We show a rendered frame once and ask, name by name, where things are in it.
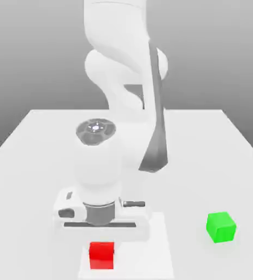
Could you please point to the small green cube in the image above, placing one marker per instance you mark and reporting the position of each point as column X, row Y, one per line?
column 220, row 227

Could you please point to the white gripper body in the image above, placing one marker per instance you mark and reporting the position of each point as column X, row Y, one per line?
column 126, row 231

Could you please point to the small red cube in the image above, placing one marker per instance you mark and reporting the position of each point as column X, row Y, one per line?
column 101, row 254

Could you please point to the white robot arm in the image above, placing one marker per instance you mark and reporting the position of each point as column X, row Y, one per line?
column 117, row 65

